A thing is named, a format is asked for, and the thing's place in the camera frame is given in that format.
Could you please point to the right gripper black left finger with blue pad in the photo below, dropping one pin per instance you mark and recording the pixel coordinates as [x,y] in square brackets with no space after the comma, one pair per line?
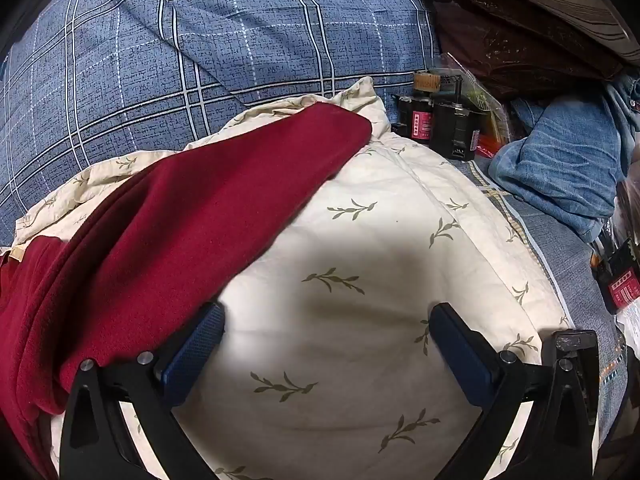
[96,442]

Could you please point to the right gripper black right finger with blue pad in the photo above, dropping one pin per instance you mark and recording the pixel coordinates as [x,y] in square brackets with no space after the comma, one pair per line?
[559,439]

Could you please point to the dark red knit garment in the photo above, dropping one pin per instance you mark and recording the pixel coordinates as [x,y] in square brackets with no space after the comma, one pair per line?
[159,246]

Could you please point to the black item red label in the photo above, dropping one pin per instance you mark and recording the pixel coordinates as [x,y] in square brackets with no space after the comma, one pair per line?
[618,277]

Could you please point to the grey-blue striped bed sheet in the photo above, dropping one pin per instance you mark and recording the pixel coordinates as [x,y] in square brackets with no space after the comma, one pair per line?
[564,257]

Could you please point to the cream leaf-print quilt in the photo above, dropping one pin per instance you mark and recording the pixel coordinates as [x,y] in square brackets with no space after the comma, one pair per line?
[327,368]

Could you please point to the folded blue denim jeans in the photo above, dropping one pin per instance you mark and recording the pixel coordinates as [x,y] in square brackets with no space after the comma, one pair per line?
[574,155]

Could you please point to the black box device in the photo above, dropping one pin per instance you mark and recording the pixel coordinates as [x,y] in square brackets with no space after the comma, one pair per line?
[456,121]

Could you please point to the dark bottle pink label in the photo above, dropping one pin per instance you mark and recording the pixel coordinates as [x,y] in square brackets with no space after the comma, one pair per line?
[416,112]

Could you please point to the blue plaid pillow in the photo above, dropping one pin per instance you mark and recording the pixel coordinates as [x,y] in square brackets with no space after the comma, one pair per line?
[95,79]

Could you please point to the dark patterned blanket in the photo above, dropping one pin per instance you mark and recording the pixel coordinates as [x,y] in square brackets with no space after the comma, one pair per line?
[542,48]

